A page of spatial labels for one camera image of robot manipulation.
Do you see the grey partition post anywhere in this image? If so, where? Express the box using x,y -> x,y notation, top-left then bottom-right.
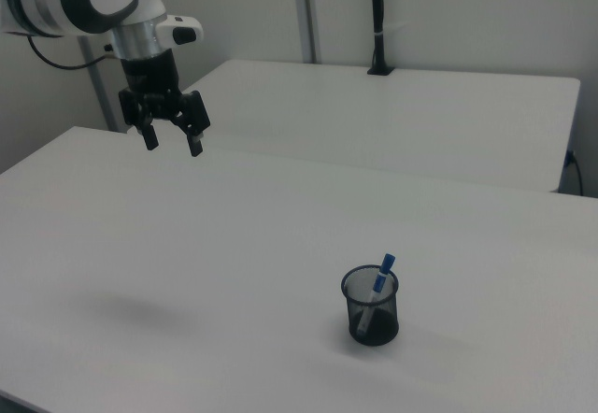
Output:
290,0 -> 323,64
77,37 -> 119,133

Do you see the black mesh pen cup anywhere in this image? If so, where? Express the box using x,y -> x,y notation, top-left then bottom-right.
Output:
340,264 -> 401,347

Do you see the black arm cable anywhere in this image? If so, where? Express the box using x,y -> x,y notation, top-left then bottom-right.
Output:
25,34 -> 116,70

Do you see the blue and white marker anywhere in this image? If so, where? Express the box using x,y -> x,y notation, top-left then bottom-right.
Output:
356,252 -> 397,335

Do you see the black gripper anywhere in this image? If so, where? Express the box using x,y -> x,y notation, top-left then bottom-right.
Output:
117,51 -> 211,158

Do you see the black pole with white band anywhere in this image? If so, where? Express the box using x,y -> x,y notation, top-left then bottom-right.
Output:
366,0 -> 395,77

